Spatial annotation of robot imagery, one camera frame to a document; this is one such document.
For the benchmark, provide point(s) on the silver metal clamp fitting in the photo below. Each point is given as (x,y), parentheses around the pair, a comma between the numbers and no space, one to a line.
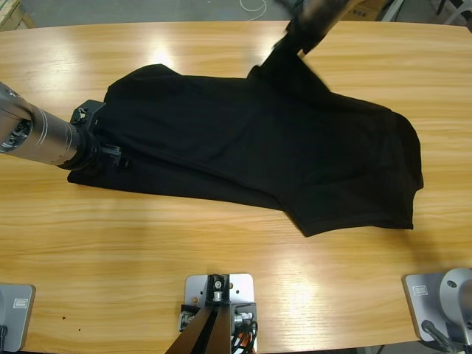
(186,320)
(244,319)

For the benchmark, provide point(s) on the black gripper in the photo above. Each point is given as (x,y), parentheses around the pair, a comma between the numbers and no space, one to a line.
(308,31)
(90,156)

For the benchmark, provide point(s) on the white mount block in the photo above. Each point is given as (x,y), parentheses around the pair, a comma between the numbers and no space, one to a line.
(193,287)

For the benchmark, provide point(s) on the cardboard box with AUX print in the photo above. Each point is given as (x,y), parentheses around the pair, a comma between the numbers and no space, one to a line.
(367,13)

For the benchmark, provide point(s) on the dark camera post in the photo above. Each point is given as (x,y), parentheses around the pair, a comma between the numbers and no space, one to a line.
(217,295)

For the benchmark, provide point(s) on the black T-shirt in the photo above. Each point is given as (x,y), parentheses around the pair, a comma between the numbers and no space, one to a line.
(258,147)

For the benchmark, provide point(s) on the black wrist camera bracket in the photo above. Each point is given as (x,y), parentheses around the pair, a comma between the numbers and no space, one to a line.
(90,110)

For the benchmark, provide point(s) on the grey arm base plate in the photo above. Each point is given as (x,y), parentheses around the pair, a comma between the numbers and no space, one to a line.
(18,317)
(424,306)

